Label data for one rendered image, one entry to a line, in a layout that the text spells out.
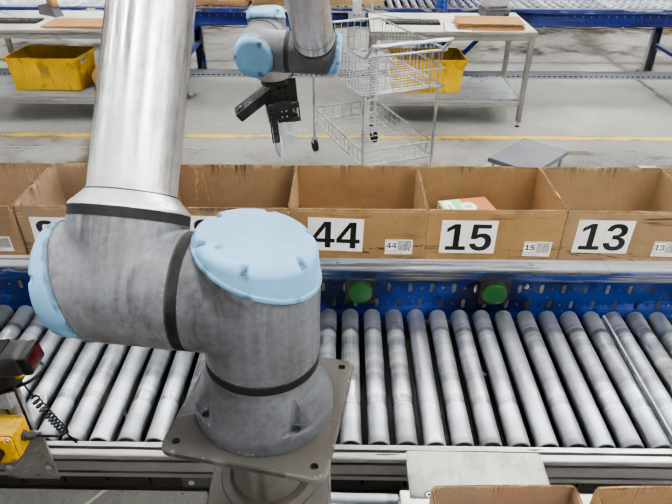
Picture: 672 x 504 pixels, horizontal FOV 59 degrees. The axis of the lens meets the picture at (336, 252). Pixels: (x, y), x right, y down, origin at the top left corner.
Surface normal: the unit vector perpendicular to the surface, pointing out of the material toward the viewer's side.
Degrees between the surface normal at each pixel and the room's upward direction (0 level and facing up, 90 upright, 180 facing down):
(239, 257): 6
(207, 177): 90
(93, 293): 60
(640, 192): 90
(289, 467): 2
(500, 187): 90
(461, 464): 0
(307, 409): 71
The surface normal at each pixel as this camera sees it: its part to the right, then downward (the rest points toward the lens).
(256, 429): 0.04, 0.21
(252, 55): -0.21, 0.63
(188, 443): 0.03, -0.85
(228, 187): -0.01, 0.53
